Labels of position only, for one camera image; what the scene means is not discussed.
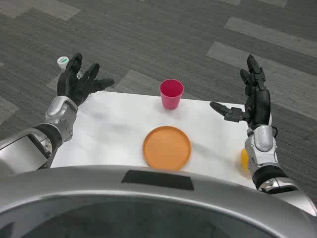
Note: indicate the yellow lemon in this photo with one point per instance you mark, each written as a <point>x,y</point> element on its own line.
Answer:
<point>244,158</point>

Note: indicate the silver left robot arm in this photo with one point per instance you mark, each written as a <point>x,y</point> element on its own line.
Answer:
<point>59,116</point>

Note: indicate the silver robot chest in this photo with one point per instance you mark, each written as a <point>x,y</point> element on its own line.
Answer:
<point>99,193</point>

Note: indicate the orange round plate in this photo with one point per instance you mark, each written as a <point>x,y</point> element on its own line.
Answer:
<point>167,148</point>

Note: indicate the pink plastic cup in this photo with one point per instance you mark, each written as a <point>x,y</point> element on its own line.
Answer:
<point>171,98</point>

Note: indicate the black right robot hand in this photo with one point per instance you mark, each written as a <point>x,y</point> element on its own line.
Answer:
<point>260,106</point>

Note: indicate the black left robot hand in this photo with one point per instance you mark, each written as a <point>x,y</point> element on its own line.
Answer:
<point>71,84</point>

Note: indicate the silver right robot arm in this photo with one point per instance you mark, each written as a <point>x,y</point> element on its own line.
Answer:
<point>263,148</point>

